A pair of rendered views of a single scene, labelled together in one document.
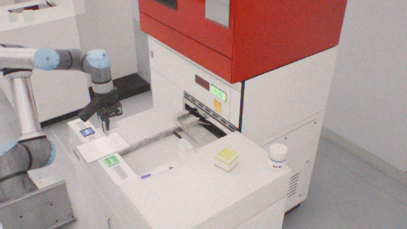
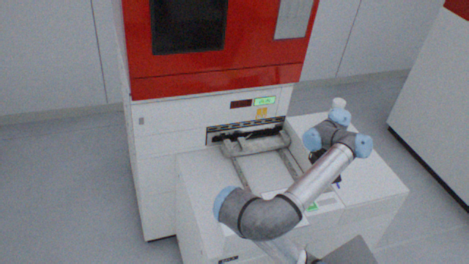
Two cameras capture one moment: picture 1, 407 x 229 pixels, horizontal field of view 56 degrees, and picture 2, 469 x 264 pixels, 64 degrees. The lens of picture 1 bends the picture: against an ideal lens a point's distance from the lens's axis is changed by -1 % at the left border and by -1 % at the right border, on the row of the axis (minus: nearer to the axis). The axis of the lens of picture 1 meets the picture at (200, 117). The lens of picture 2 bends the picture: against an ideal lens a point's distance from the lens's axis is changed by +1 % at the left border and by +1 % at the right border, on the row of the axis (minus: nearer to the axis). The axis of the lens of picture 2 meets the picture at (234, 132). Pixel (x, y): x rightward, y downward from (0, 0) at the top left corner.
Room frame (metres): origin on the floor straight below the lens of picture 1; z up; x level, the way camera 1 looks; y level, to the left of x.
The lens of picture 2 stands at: (1.38, 1.47, 2.21)
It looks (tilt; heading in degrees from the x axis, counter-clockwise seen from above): 41 degrees down; 283
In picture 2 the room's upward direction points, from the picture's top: 8 degrees clockwise
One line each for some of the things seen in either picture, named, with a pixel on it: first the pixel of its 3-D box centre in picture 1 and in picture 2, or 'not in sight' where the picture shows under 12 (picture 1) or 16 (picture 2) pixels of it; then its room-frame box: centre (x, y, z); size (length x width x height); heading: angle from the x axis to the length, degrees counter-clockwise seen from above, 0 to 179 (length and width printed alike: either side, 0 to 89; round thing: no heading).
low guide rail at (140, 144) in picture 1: (152, 138); (243, 180); (1.58, 0.24, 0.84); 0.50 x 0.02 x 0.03; 127
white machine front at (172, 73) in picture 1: (189, 86); (215, 118); (1.81, 0.06, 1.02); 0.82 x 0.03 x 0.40; 37
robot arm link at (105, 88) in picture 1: (102, 84); not in sight; (1.26, 0.37, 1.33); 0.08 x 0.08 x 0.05
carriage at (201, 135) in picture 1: (199, 133); (255, 145); (1.58, 0.01, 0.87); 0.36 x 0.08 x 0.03; 37
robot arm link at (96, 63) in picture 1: (98, 65); (336, 125); (1.26, 0.37, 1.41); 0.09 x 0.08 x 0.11; 59
